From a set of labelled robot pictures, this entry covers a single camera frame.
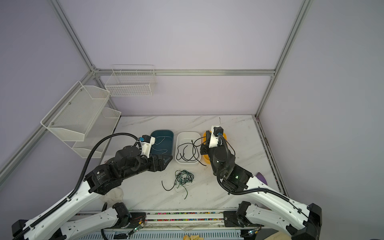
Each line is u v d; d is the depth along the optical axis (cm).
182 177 84
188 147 98
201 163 91
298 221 40
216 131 52
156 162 57
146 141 58
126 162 47
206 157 90
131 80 96
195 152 100
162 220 75
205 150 59
